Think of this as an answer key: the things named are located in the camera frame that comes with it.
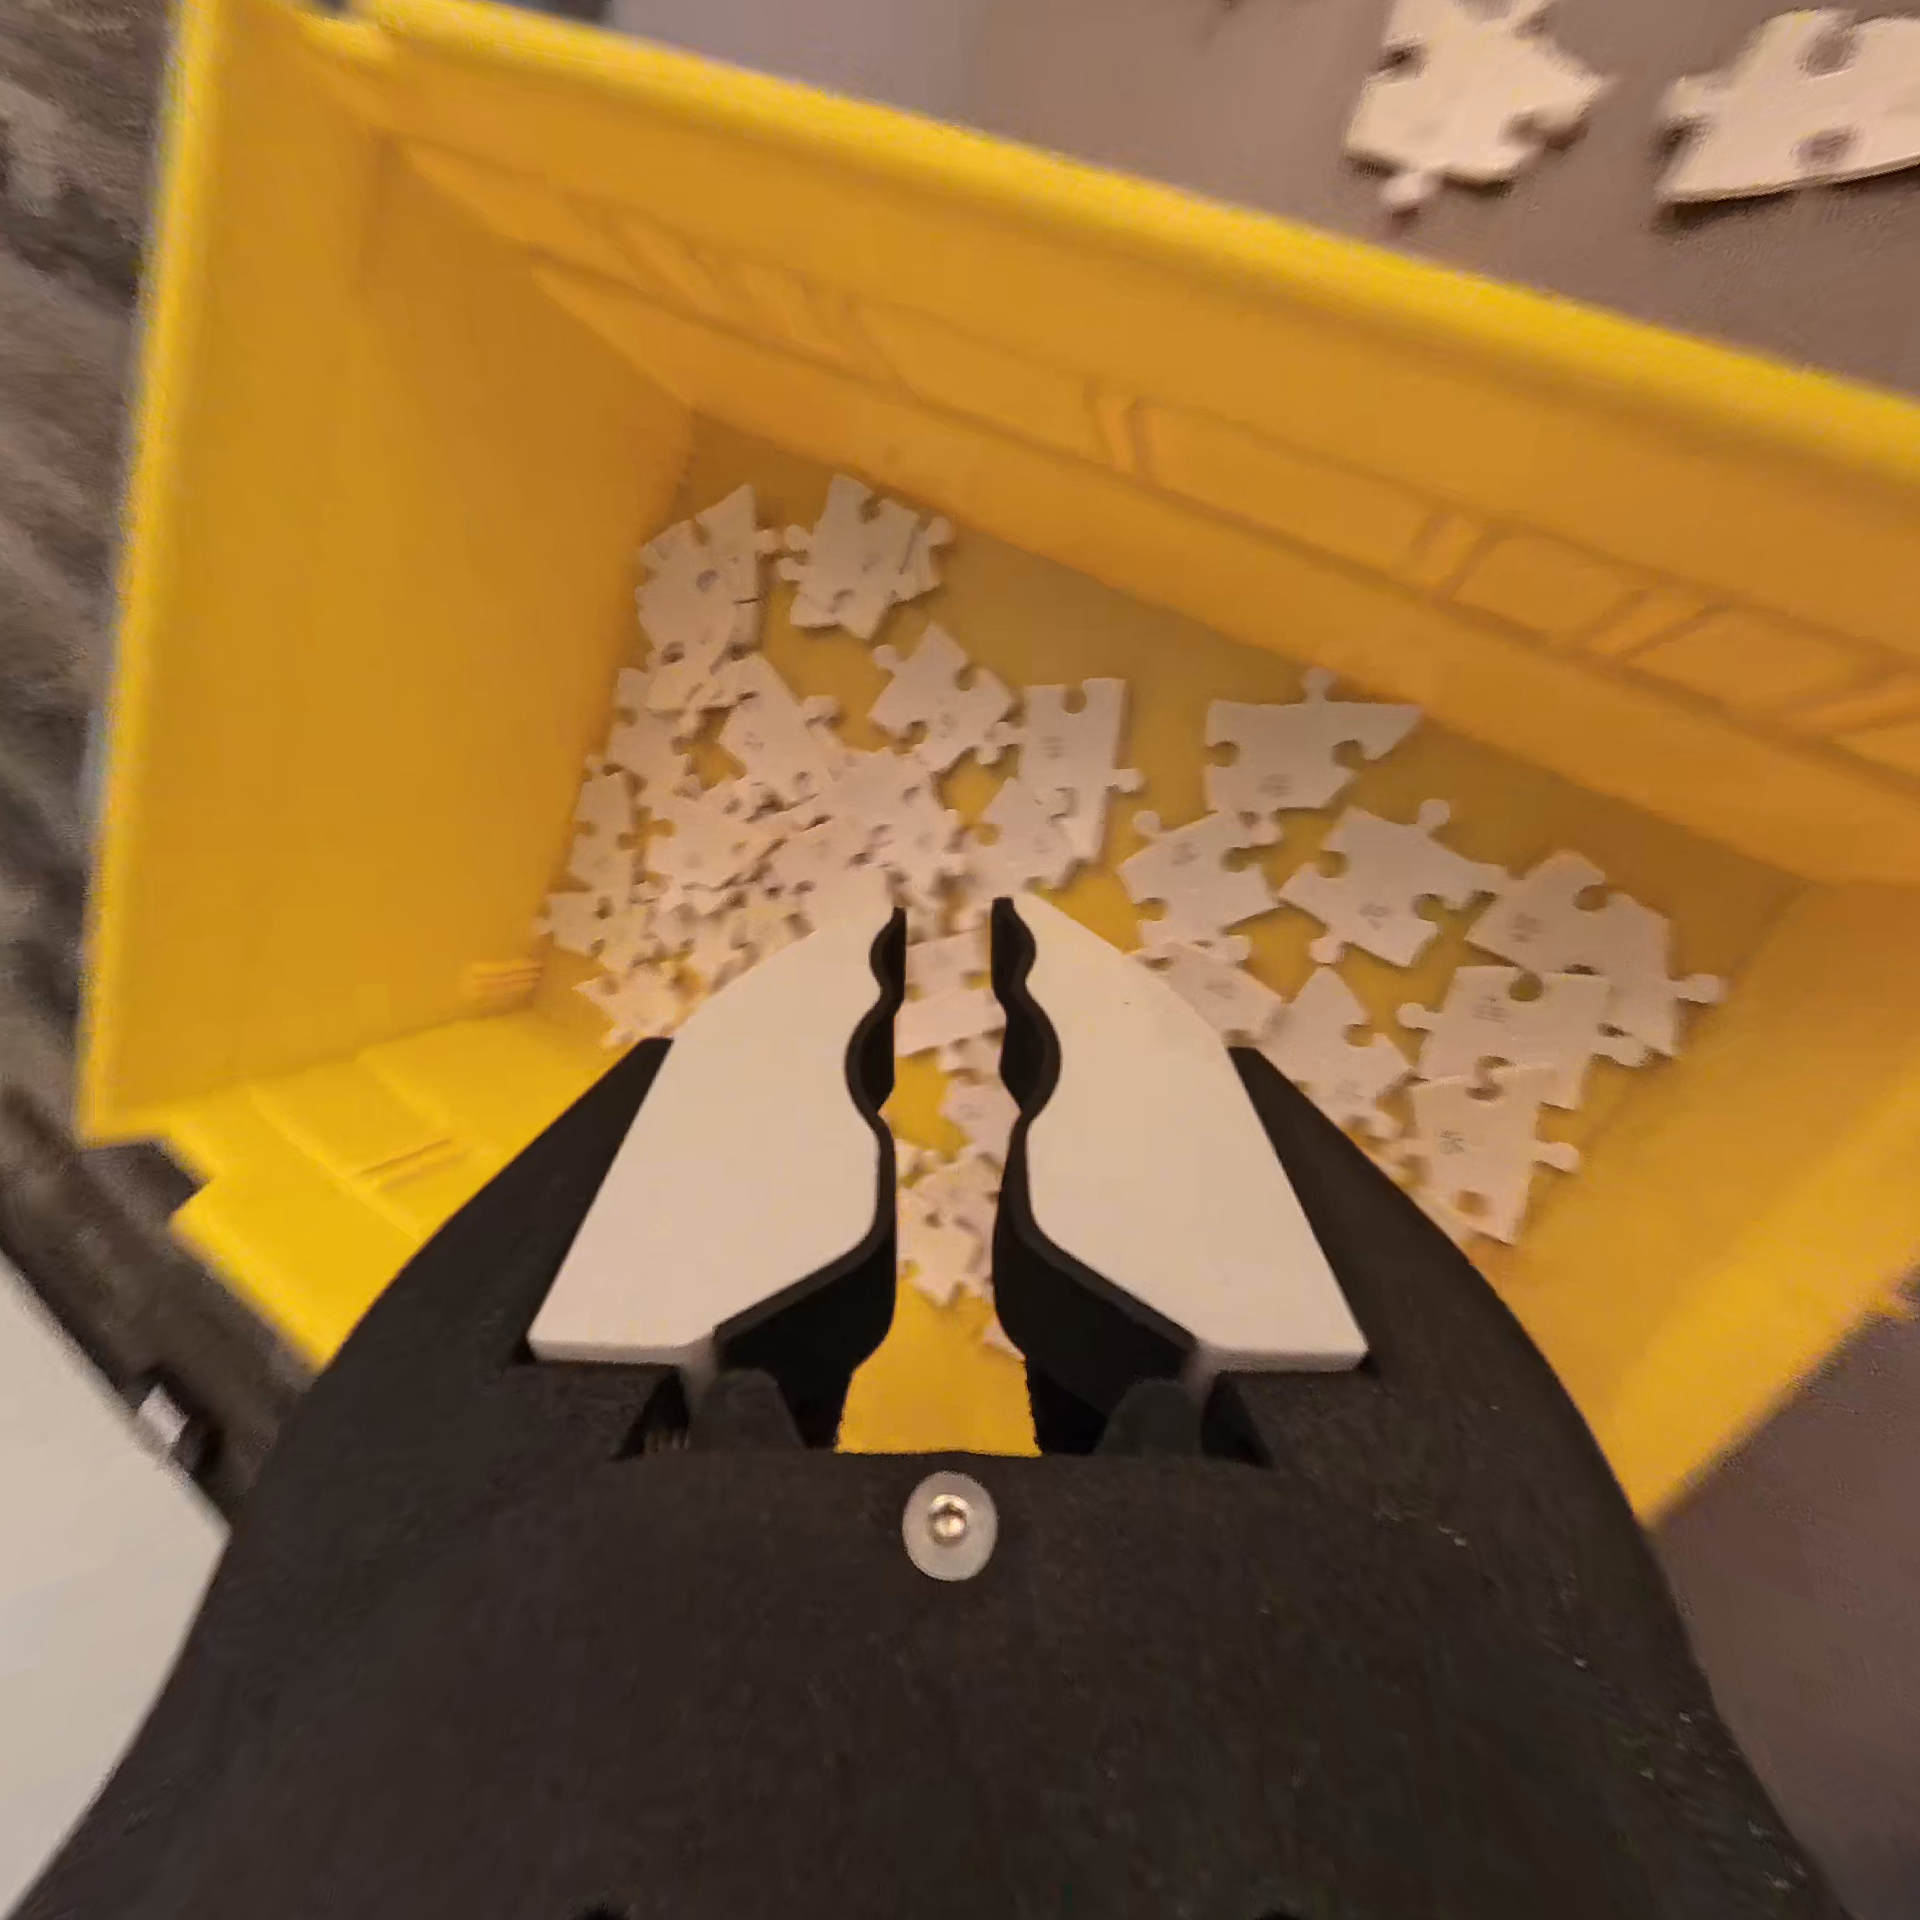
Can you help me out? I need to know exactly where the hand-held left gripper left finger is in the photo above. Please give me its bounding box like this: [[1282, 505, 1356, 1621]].
[[526, 903, 908, 1446]]

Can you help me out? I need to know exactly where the yellow plastic bin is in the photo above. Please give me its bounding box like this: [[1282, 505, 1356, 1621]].
[[77, 0, 1920, 1521]]

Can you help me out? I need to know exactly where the spread of white jigsaw pieces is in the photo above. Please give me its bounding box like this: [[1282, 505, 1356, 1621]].
[[1340, 0, 1920, 212]]

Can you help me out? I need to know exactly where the pile of puzzle pieces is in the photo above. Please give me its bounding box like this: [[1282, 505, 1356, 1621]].
[[541, 477, 1730, 1357]]

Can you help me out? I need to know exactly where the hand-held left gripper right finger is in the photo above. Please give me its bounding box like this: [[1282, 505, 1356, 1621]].
[[997, 896, 1373, 1446]]

